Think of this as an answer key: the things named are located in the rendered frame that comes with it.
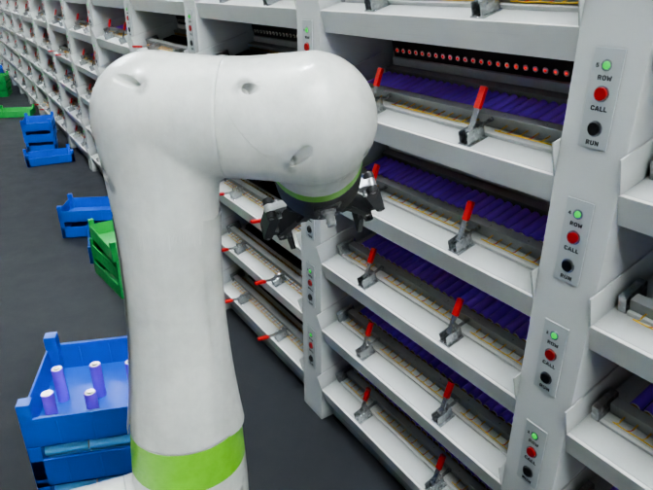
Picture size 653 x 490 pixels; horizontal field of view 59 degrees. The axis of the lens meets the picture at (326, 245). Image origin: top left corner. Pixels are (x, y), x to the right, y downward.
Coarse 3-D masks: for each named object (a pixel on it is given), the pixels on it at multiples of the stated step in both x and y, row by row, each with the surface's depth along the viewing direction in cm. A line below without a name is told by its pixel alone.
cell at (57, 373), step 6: (60, 366) 94; (54, 372) 93; (60, 372) 93; (54, 378) 93; (60, 378) 93; (54, 384) 94; (60, 384) 94; (66, 384) 95; (60, 390) 94; (66, 390) 95; (60, 396) 94; (66, 396) 95
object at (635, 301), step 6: (636, 300) 78; (642, 300) 78; (648, 300) 78; (630, 306) 79; (636, 306) 78; (642, 306) 77; (648, 306) 77; (636, 312) 79; (642, 312) 78; (648, 312) 77; (642, 318) 77; (642, 324) 77
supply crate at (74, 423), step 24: (48, 336) 99; (120, 336) 104; (48, 360) 99; (72, 360) 103; (96, 360) 104; (120, 360) 106; (48, 384) 98; (72, 384) 100; (120, 384) 100; (24, 408) 83; (72, 408) 94; (96, 408) 86; (120, 408) 87; (24, 432) 85; (48, 432) 86; (72, 432) 87; (96, 432) 88; (120, 432) 88
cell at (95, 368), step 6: (90, 366) 94; (96, 366) 94; (90, 372) 94; (96, 372) 94; (102, 372) 95; (96, 378) 95; (102, 378) 95; (96, 384) 95; (102, 384) 96; (96, 390) 96; (102, 390) 96; (102, 396) 96
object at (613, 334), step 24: (648, 264) 83; (624, 288) 81; (648, 288) 83; (600, 312) 80; (624, 312) 80; (600, 336) 79; (624, 336) 77; (648, 336) 76; (624, 360) 77; (648, 360) 74
